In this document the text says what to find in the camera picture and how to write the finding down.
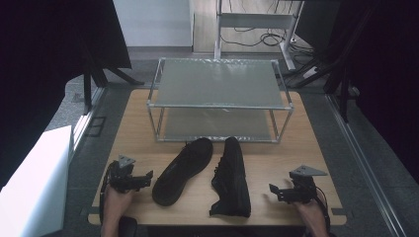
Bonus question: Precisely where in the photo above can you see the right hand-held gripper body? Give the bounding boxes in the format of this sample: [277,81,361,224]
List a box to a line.
[286,164,329,204]

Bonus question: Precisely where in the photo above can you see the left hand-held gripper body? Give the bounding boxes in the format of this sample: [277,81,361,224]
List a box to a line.
[108,154,143,195]

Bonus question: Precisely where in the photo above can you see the person's right hand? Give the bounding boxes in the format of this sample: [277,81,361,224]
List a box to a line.
[292,197,328,231]

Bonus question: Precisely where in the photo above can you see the black shoe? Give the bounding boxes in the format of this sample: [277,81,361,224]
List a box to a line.
[209,136,252,218]
[151,136,214,207]

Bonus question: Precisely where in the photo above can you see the black padded armrest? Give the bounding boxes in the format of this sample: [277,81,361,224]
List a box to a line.
[118,215,138,237]

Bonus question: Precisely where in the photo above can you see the white box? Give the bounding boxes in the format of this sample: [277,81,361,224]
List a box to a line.
[0,124,74,237]

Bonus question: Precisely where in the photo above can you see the black stand legs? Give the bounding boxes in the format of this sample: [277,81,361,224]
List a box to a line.
[283,9,377,123]
[81,39,146,117]

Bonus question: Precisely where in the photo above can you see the metal two-tier shoe rack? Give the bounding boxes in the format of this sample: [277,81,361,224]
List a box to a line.
[146,57,295,144]

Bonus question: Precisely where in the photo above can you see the white power strip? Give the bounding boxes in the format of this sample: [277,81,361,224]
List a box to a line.
[301,66,319,79]

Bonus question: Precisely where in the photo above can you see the black curtain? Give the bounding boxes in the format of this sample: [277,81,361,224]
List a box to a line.
[294,0,419,186]
[0,0,132,191]

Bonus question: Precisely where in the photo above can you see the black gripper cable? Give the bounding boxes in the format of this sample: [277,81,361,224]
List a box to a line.
[99,161,115,225]
[314,186,332,235]

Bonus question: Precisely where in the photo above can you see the aluminium floor rail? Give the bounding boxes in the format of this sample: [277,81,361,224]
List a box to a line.
[69,86,107,152]
[325,92,409,237]

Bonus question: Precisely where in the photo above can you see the black floor cables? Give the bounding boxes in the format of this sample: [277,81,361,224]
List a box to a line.
[219,0,318,67]

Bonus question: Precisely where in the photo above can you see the grey metal desk frame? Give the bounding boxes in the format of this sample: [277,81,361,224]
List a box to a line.
[212,0,304,72]

